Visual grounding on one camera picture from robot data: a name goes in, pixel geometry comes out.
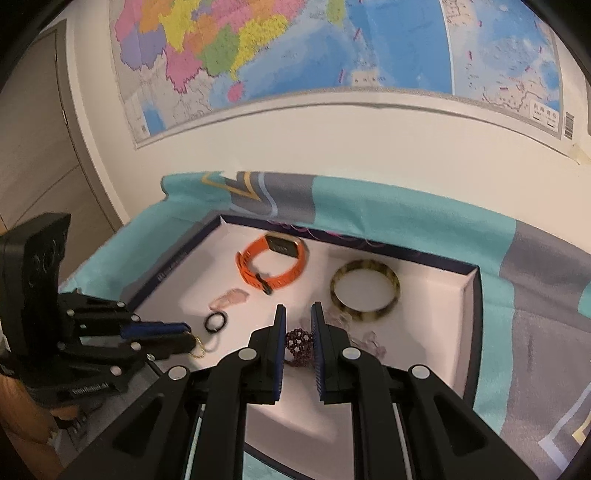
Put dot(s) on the wooden door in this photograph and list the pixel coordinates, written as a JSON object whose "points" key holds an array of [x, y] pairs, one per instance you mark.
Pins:
{"points": [[37, 152]]}

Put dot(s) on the teal grey printed cloth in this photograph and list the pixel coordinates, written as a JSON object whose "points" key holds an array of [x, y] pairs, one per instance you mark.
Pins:
{"points": [[531, 295]]}

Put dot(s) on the person's left hand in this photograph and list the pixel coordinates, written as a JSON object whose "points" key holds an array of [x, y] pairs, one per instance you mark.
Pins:
{"points": [[23, 410]]}

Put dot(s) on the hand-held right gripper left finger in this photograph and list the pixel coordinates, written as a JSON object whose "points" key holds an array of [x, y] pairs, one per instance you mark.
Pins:
{"points": [[278, 350]]}

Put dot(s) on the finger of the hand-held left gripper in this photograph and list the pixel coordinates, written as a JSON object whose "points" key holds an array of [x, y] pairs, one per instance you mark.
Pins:
{"points": [[152, 329], [161, 347]]}

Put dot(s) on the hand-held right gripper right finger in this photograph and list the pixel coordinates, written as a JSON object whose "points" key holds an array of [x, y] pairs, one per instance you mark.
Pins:
{"points": [[317, 355]]}

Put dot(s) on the dark blue cardboard box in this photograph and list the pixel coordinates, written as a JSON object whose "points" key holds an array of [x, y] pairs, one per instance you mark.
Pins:
{"points": [[415, 350]]}

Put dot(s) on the colourful wall map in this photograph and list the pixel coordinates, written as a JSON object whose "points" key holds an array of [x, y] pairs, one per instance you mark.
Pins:
{"points": [[369, 41]]}

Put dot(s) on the orange smartwatch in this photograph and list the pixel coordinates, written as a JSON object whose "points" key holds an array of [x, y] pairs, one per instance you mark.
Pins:
{"points": [[286, 274]]}

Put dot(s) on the tortoiseshell bangle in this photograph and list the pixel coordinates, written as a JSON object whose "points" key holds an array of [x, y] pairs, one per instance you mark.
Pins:
{"points": [[364, 314]]}

